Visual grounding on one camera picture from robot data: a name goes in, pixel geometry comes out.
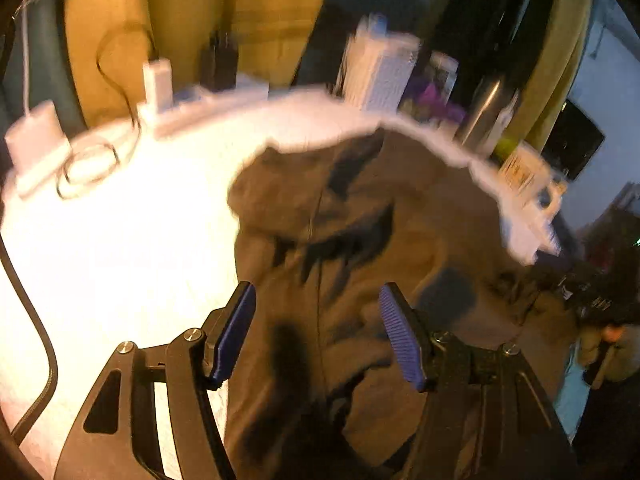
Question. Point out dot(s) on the black screen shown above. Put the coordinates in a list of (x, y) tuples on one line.
[(575, 140)]

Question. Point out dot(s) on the white charger block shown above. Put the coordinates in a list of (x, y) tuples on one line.
[(157, 82)]

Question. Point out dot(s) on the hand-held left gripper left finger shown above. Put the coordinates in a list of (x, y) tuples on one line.
[(232, 336)]

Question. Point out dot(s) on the white mug with yellow print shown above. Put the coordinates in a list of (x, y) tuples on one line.
[(525, 170)]

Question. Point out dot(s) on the olive brown pants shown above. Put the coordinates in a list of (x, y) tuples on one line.
[(415, 210)]

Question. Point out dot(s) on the olive yellow curtain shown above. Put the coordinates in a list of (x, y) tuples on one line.
[(557, 50)]

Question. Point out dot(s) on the teal curtain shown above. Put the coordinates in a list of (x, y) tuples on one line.
[(47, 50)]

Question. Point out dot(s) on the white perforated basket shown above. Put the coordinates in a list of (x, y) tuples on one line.
[(377, 67)]

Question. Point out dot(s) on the black power adapter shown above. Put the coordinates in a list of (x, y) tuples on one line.
[(228, 62), (210, 62)]

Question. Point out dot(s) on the white power strip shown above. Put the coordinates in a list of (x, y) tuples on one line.
[(210, 107)]

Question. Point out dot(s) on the purple packet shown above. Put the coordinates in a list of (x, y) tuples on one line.
[(437, 97)]

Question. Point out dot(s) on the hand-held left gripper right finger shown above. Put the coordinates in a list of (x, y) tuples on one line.
[(400, 340)]

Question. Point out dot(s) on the metal bottle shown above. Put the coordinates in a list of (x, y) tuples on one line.
[(485, 112)]

